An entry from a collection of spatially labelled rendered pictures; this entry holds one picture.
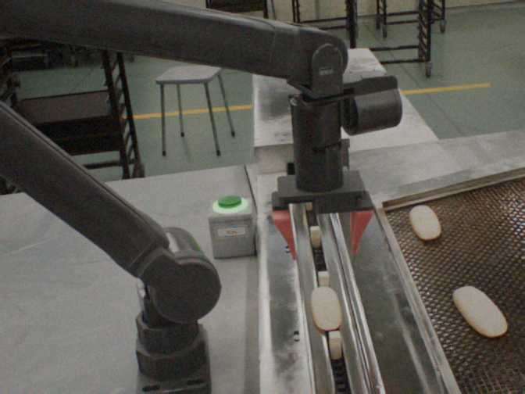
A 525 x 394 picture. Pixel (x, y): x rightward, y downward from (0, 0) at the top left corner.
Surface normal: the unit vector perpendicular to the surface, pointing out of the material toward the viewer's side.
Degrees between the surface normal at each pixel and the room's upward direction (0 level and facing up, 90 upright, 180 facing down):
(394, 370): 0
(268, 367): 0
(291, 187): 0
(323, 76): 90
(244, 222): 90
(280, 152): 90
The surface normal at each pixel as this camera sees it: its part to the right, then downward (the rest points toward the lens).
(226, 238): 0.01, 0.40
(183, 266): 0.34, 0.35
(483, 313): -0.24, -0.88
